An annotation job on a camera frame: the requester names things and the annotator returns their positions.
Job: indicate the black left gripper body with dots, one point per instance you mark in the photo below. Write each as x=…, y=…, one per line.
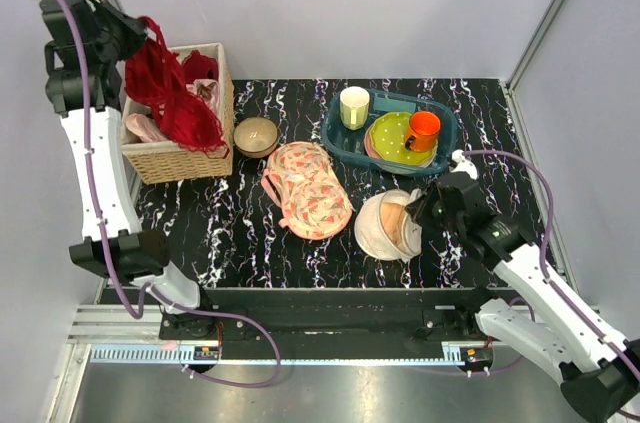
x=117, y=32

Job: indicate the pink satin garment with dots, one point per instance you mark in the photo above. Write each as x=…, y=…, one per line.
x=195, y=123

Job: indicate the pink plate under green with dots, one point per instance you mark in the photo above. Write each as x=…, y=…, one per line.
x=371, y=152

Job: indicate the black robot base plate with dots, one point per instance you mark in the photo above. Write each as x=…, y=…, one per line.
x=421, y=314

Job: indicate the orange mug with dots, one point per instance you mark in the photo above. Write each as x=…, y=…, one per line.
x=422, y=131

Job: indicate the aluminium frame rail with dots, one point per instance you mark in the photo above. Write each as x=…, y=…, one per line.
x=114, y=338

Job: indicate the cream ceramic cup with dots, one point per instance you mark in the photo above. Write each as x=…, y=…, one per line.
x=354, y=107

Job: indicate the teal plastic dish tray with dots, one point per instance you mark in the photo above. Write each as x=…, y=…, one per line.
x=348, y=145

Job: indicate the beige ceramic bowl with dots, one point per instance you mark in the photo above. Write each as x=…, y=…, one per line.
x=256, y=137

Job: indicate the red lace bra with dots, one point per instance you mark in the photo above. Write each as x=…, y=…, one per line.
x=197, y=66

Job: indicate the white mesh cylindrical laundry bag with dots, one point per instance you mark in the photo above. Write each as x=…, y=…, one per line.
x=371, y=237

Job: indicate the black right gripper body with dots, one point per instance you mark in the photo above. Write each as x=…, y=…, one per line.
x=430, y=209

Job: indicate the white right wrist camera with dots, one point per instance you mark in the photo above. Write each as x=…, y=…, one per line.
x=459, y=163

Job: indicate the peach beige bra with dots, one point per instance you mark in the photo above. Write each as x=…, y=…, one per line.
x=394, y=220

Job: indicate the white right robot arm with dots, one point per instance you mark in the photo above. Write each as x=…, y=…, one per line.
x=595, y=365

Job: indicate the green polka dot plate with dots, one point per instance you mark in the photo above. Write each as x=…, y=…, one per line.
x=388, y=137

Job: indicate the wicker laundry basket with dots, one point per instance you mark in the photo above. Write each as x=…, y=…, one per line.
x=166, y=161

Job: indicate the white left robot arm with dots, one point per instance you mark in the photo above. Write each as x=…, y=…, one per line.
x=114, y=246

